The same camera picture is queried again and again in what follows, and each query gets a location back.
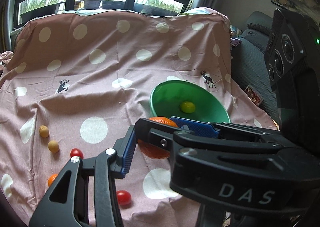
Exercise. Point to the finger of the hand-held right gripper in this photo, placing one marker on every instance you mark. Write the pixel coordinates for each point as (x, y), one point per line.
(197, 126)
(155, 134)

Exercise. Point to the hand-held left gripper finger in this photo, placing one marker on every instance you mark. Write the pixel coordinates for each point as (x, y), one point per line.
(128, 153)

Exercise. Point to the small orange mandarin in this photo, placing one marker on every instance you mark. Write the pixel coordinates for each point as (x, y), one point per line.
(155, 151)

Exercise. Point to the green jujube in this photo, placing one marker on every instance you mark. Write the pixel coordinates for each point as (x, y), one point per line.
(187, 106)

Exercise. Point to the green bowl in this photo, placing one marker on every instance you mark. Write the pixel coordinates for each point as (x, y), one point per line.
(170, 96)

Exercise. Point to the red cherry tomato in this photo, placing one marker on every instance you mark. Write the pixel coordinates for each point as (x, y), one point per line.
(76, 153)
(123, 197)

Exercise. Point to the large orange mandarin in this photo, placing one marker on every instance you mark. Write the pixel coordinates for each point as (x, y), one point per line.
(52, 179)

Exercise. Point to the snack packet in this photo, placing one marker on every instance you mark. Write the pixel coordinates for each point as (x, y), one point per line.
(253, 95)

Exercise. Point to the brown longan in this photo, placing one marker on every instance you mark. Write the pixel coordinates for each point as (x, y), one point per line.
(53, 146)
(43, 131)

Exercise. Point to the pink polka dot blanket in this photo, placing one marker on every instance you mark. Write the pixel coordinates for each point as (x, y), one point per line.
(100, 79)

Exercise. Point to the grey sofa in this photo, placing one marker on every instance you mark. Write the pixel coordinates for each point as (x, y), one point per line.
(250, 66)

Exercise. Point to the patterned purple cloth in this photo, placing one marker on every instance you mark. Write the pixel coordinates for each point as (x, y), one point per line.
(235, 40)

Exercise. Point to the dark planter trough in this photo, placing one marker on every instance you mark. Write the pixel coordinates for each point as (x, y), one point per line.
(113, 4)

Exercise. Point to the pink clothes pile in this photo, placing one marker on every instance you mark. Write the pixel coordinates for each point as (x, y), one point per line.
(5, 58)

